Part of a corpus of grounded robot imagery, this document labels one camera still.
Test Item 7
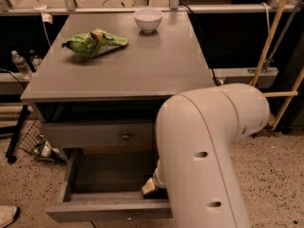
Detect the wire mesh basket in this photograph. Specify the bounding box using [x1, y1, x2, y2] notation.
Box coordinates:
[18, 121, 62, 162]

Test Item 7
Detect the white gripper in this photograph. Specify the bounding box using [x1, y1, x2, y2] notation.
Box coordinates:
[142, 161, 166, 197]

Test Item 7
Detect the open grey middle drawer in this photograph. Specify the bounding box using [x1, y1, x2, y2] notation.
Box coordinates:
[46, 149, 172, 222]

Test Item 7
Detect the green chip bag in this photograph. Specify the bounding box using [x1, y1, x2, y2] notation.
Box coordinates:
[62, 28, 128, 59]

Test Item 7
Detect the black power cable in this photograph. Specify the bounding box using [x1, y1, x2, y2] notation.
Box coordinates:
[179, 3, 222, 86]

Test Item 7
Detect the closed grey top drawer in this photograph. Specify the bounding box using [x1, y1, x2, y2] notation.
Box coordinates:
[41, 121, 154, 148]

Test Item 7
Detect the white shoe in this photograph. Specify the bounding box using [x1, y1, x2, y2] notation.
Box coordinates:
[0, 205, 19, 228]

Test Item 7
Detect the clear plastic water bottle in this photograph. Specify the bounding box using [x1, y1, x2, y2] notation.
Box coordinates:
[11, 50, 32, 80]

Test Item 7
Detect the black stand leg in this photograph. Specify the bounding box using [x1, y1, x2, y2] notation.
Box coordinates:
[6, 105, 29, 163]

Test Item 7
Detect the white ceramic bowl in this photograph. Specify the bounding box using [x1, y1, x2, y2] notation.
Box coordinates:
[133, 8, 162, 33]

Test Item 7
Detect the white cable with tag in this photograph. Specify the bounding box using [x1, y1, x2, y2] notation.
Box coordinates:
[27, 0, 54, 48]

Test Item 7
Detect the grey wooden drawer cabinet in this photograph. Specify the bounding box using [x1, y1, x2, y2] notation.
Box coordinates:
[20, 10, 219, 154]

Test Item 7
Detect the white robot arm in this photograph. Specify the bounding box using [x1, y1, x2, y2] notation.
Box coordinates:
[142, 84, 270, 228]

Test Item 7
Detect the yellow wooden ladder frame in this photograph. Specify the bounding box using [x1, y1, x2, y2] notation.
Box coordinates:
[250, 0, 304, 130]

